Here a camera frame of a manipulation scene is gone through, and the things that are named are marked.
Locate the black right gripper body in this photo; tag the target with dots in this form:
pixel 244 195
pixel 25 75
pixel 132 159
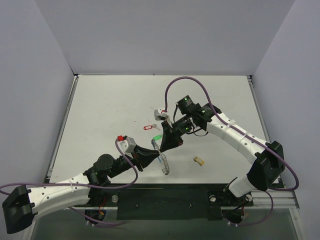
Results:
pixel 175 131

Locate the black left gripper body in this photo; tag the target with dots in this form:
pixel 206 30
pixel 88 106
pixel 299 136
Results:
pixel 137 160

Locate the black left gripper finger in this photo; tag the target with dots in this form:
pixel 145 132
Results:
pixel 145 160
pixel 146 152

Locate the yellow tag key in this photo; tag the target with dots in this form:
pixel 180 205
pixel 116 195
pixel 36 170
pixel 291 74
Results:
pixel 198 160

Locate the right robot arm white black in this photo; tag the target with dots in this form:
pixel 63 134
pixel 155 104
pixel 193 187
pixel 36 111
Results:
pixel 262 155

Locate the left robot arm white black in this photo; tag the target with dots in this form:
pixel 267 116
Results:
pixel 30 201

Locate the green tag key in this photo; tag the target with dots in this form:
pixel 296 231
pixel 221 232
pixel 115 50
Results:
pixel 157 137

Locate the red tag key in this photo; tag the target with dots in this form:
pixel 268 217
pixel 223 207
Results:
pixel 151 126

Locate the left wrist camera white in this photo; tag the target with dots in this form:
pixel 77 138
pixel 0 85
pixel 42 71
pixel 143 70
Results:
pixel 127 144

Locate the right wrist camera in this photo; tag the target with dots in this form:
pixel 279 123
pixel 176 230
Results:
pixel 162 115

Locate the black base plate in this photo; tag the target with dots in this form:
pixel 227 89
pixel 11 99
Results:
pixel 168 201

